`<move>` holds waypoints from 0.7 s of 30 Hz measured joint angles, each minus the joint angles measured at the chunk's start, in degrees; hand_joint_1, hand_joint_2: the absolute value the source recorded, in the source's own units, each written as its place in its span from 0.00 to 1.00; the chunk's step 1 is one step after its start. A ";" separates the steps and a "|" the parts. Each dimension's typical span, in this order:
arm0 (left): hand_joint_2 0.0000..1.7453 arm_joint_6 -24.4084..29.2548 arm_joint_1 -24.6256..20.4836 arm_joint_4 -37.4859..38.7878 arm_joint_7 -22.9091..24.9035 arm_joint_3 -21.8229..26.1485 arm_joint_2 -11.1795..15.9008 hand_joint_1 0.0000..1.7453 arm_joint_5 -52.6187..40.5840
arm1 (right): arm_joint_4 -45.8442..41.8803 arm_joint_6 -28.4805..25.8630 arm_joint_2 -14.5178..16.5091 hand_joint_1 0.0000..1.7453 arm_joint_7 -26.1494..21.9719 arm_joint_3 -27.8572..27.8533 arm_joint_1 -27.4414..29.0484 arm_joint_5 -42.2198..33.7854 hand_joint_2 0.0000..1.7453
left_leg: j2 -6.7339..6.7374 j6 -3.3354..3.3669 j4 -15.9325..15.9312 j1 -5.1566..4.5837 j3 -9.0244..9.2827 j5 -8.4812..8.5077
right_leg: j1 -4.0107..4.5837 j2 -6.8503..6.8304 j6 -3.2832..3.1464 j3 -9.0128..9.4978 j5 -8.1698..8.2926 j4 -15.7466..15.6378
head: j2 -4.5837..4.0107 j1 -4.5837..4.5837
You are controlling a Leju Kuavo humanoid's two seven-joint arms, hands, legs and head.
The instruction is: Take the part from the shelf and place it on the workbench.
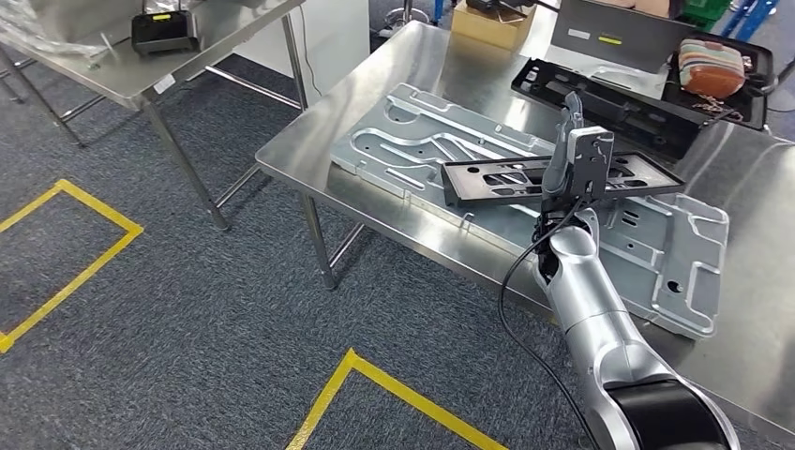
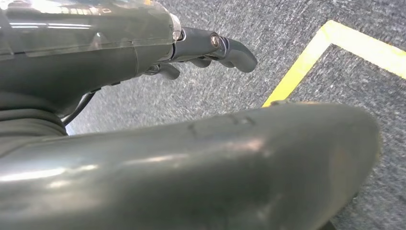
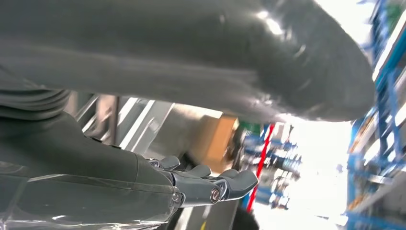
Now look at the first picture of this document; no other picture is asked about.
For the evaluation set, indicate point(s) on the black device with antennas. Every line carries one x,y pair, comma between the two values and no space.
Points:
497,6

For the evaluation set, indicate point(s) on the chrome stanchion base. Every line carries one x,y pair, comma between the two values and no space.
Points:
407,15

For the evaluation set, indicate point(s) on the small steel table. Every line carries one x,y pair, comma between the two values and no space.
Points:
124,68

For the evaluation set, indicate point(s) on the black plastic tray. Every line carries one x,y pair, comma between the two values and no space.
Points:
758,68

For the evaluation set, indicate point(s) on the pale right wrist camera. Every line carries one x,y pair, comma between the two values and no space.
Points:
590,135

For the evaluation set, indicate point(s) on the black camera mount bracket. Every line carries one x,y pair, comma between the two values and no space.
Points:
587,174

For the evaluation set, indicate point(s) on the striped fabric pouch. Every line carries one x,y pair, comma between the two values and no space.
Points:
711,68

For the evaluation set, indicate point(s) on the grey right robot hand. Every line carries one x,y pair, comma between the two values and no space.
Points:
554,168

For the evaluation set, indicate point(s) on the steel workbench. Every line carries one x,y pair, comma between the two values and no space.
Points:
435,68

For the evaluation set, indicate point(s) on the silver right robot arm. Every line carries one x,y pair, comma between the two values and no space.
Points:
596,323

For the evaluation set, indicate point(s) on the black plastic plate bracket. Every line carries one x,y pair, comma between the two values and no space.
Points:
459,180
621,118

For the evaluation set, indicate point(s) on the silver stamped metal panel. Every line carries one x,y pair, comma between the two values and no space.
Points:
671,261

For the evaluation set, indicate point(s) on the clear plastic bag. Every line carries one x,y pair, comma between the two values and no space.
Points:
37,31

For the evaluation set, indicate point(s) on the black box with yellow label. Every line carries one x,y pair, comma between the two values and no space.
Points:
164,34

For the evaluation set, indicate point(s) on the brown cardboard box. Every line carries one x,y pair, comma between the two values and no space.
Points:
490,28

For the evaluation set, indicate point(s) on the yellow floor tape square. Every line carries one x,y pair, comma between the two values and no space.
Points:
348,366
118,230

